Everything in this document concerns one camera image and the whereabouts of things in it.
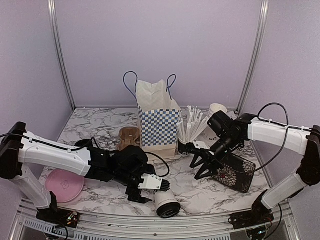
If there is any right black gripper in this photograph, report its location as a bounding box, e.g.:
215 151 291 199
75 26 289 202
190 133 242 180

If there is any brown cardboard cup carrier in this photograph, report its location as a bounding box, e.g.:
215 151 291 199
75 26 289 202
117 127 140 151

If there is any blue checkered paper bag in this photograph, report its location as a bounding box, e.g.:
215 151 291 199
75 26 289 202
123 71 182 159

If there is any white paper cup GOOD print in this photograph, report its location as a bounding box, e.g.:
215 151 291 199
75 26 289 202
204 127 245 152

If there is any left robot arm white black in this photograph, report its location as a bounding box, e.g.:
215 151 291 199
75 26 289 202
0 122 162 223

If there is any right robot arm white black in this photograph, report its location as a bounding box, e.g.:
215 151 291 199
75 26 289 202
187 111 320 224

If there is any black cup holding straws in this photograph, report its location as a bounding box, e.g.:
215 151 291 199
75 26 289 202
177 140 194 155

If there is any black floral square dish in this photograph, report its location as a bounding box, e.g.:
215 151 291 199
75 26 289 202
212 153 256 193

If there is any white wrapped straws bundle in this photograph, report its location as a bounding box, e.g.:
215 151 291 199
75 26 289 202
177 105 209 145

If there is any stack of white paper cups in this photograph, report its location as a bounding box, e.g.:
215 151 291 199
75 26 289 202
208 103 228 119

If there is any pink plastic plate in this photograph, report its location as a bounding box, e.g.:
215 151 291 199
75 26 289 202
44 169 85 204

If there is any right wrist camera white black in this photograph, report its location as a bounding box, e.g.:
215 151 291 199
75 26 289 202
179 141 209 155

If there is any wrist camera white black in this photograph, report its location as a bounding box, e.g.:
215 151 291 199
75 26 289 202
138 174 171 192
179 141 209 155

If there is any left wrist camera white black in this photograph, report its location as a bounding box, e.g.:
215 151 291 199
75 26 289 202
138 174 171 192

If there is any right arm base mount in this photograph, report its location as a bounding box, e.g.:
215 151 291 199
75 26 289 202
228 192 275 230

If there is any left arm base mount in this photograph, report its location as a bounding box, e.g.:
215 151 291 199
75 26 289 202
36 191 80 229

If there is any aluminium front rail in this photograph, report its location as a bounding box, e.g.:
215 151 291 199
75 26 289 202
8 199 302 240

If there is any right aluminium frame post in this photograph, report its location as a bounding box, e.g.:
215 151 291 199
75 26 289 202
236 0 270 113

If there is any aluminium frame post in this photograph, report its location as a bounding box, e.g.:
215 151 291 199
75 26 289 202
236 0 270 113
47 0 76 112

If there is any left aluminium frame post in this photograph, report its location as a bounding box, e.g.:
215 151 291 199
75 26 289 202
47 0 76 112

